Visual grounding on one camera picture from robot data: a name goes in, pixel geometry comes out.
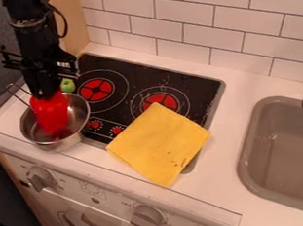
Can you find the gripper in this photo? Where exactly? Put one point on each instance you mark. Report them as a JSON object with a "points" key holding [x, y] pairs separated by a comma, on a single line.
{"points": [[40, 65]]}

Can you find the red toy pepper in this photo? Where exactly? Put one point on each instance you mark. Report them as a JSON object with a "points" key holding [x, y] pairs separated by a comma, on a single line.
{"points": [[50, 113]]}

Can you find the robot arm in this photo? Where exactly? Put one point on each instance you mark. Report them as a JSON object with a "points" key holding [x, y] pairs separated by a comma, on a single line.
{"points": [[32, 19]]}

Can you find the silver pot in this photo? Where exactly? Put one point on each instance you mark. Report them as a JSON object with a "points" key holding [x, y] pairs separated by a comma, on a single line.
{"points": [[78, 118]]}

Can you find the wooden board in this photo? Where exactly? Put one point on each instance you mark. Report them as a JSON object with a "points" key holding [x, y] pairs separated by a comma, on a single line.
{"points": [[74, 22]]}

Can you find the toy stove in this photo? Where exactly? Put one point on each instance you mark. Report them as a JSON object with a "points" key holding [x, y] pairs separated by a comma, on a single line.
{"points": [[130, 87]]}

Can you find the yellow cloth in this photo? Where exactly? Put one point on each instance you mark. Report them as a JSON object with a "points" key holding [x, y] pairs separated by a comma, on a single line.
{"points": [[160, 143]]}

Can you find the toy sink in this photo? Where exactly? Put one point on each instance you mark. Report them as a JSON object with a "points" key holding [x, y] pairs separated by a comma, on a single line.
{"points": [[283, 154]]}

